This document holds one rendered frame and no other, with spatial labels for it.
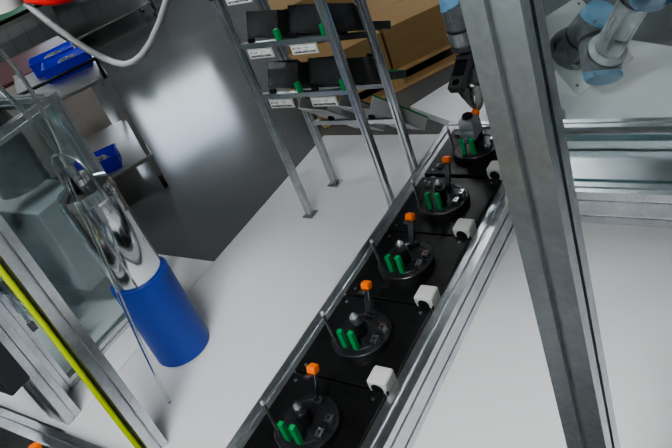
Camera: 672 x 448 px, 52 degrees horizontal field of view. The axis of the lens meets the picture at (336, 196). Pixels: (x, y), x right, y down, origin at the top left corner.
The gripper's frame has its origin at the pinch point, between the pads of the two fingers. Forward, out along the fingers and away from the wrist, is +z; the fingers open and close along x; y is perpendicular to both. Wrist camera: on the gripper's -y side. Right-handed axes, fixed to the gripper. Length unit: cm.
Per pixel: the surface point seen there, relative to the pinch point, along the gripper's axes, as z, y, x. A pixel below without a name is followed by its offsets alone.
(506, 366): 21, -73, -29
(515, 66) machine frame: -74, -118, -63
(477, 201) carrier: 10.3, -30.1, -9.0
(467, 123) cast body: -0.7, -9.1, -0.9
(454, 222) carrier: 10.3, -39.2, -6.0
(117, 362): 21, -97, 78
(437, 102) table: 22, 41, 36
